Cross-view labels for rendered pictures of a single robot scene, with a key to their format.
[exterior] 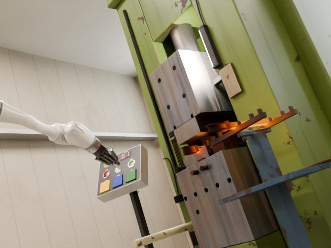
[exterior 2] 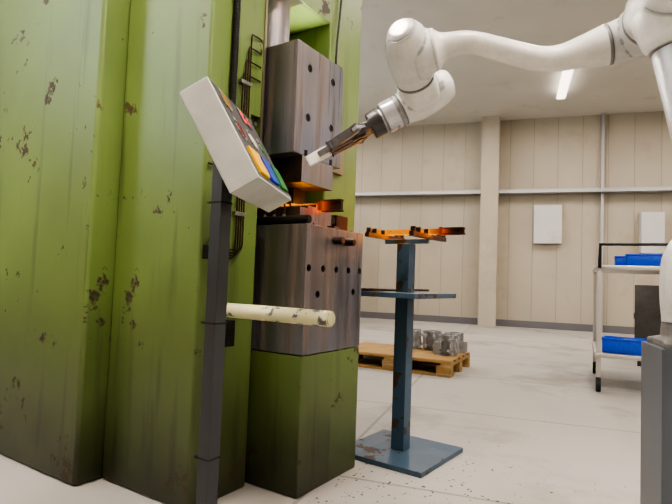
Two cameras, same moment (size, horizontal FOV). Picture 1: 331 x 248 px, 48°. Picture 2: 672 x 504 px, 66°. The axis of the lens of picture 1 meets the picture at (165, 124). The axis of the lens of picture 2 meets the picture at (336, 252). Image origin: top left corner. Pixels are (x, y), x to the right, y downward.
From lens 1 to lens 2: 301 cm
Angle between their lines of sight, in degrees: 103
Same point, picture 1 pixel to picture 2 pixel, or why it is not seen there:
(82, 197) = not seen: outside the picture
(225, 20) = (349, 91)
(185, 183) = (316, 245)
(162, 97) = (305, 95)
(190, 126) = (325, 172)
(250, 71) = (349, 164)
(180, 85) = (331, 112)
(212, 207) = (335, 295)
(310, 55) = not seen: hidden behind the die
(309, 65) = not seen: hidden behind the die
